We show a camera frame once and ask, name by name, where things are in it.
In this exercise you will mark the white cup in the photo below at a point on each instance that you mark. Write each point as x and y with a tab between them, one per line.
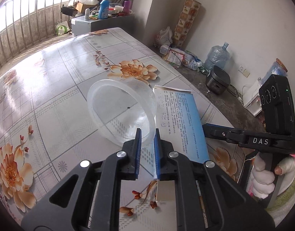
119	9

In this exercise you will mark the open cardboard box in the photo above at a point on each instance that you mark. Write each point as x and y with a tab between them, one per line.
86	6

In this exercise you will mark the black rice cooker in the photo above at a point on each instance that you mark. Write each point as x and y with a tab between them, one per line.
218	80

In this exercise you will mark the clear water jug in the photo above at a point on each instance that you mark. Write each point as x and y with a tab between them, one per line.
217	56

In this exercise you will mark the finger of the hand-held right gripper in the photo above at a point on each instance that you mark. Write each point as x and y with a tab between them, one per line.
221	133

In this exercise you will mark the crumpled clear plastic wrappers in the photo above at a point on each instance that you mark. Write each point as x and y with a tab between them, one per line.
193	61

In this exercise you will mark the blue and white cardboard box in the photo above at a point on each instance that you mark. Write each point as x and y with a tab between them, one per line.
183	120

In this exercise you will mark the black bag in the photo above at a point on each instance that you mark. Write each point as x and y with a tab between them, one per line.
68	10

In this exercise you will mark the metal balcony railing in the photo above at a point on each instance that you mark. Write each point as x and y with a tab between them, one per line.
22	21

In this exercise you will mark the blue detergent bottle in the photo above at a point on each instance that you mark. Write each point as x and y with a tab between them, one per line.
104	9

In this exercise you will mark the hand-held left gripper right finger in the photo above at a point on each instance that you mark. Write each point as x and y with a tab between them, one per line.
157	149

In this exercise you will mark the person's right hand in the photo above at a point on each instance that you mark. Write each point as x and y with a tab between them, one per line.
262	178

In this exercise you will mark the grey cabinet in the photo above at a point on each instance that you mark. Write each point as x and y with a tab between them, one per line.
101	26

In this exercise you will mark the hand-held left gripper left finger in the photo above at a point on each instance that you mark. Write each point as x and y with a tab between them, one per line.
137	149

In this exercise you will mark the white appliance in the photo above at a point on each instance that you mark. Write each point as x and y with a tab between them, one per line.
253	98

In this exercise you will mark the small white bottle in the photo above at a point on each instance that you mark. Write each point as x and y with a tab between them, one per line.
87	15

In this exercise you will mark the tall patterned box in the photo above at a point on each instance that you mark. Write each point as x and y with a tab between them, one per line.
187	21

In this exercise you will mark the person's right forearm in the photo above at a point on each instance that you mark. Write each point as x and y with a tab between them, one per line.
289	197

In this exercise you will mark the green and white bag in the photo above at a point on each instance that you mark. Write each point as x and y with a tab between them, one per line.
62	28

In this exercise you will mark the purple cup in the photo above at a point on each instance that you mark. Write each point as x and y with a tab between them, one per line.
127	5

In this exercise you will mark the white wall socket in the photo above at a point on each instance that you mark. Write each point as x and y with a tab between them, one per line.
244	71

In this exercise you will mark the clear plastic bowl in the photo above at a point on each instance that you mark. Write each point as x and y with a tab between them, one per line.
109	115

